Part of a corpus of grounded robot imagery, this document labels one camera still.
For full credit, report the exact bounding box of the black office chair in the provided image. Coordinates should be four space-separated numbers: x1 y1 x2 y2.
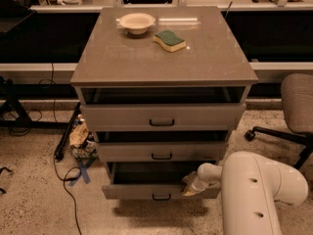
245 73 313 169

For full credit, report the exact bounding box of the green yellow sponge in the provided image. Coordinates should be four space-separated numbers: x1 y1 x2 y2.
153 30 186 53

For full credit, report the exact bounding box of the grey top drawer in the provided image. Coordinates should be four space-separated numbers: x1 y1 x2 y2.
80 103 246 131

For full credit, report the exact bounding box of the grey drawer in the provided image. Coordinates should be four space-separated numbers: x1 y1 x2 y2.
80 103 246 131
101 162 223 202
96 141 227 162

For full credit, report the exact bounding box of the black desk leg stand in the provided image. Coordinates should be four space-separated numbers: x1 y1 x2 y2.
0 76 68 129

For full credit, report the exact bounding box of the grey drawer cabinet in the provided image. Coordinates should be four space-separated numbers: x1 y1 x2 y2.
69 5 259 168

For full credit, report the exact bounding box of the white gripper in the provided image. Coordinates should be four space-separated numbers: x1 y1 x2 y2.
182 173 207 197

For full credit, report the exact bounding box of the white paper bowl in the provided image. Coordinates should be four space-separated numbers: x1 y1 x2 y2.
119 13 156 35

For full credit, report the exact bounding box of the black power cable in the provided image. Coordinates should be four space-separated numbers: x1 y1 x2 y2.
53 154 83 235

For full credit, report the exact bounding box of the grey bottom drawer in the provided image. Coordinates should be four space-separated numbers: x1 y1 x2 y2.
101 162 223 202

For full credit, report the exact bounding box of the crumpled snack bag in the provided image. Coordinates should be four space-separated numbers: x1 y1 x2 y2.
68 114 97 159

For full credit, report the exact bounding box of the grey middle drawer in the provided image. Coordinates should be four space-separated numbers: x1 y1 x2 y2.
96 141 227 162

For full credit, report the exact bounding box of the black power strip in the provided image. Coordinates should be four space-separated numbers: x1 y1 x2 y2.
54 104 80 161

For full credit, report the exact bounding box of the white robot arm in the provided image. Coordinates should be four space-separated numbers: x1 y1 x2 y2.
182 151 308 235

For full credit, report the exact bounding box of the blue tape cross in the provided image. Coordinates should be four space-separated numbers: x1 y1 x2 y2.
68 158 96 186

